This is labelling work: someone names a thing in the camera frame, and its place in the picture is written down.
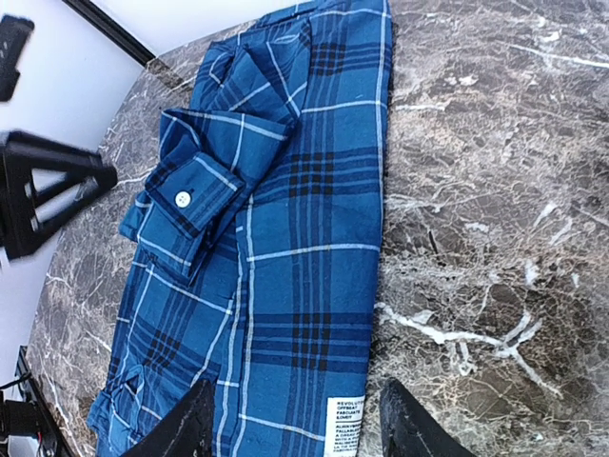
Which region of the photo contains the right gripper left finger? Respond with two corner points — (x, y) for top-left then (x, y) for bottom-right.
(126, 379), (215, 457)

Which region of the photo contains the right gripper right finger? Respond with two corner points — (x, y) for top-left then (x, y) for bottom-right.
(379, 378), (474, 457)

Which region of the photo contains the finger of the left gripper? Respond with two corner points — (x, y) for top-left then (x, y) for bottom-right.
(1, 130), (118, 189)
(4, 180), (109, 261)

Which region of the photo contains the blue plaid long sleeve shirt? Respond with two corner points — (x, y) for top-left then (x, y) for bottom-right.
(88, 1), (392, 456)

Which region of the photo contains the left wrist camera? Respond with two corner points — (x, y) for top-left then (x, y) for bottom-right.
(0, 14), (35, 103)

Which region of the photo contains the left black corner post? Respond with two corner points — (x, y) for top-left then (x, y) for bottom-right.
(63, 0), (156, 67)

